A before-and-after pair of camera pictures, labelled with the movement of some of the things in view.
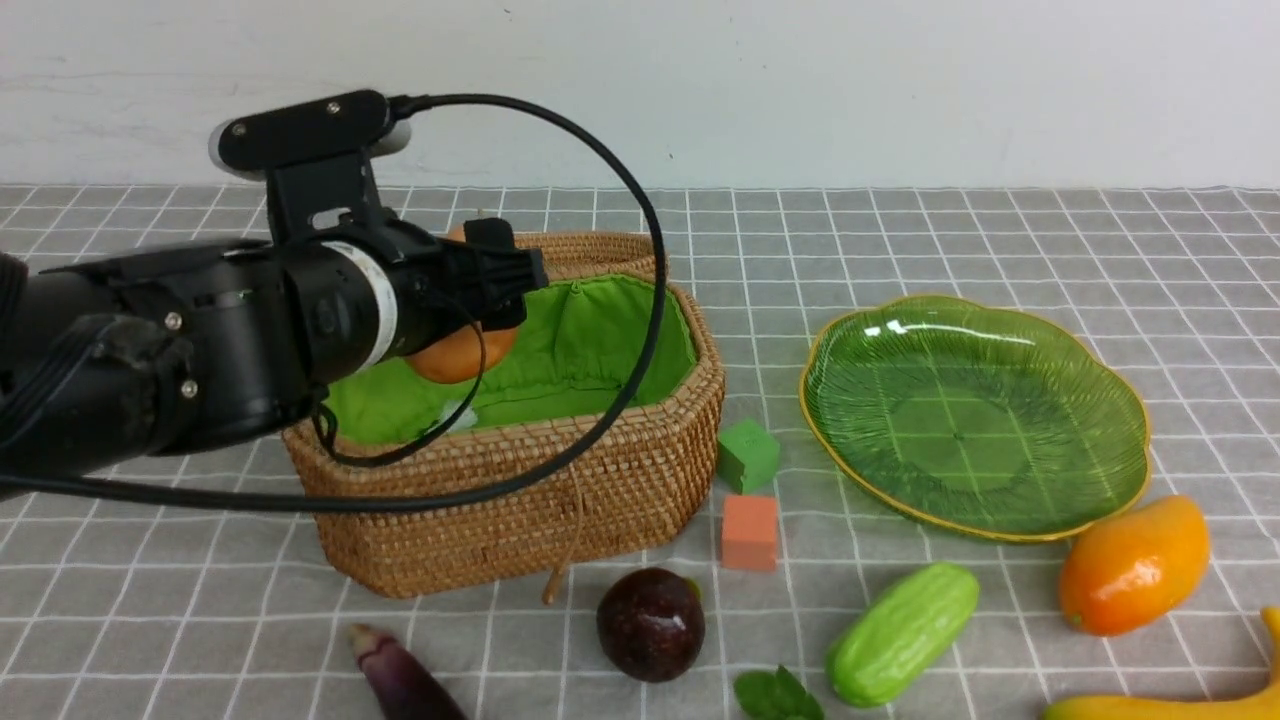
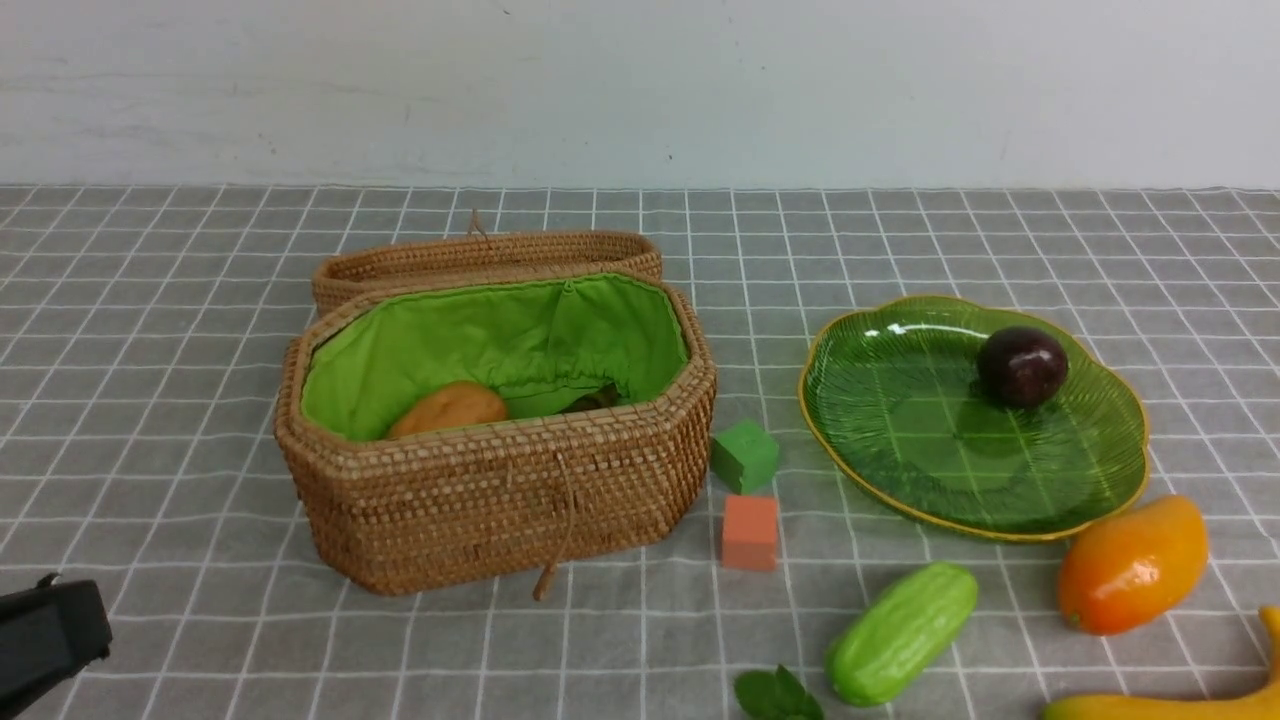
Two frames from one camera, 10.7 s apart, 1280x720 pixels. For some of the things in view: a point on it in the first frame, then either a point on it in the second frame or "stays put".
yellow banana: [1164, 707] stays put
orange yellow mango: [1126, 571] stays put
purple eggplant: [404, 685] → [605, 396]
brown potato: [462, 362] → [450, 405]
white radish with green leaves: [776, 696] stays put
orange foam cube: [749, 532] stays put
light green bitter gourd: [900, 637] stays put
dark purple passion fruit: [650, 624] → [1021, 367]
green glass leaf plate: [985, 417] stays put
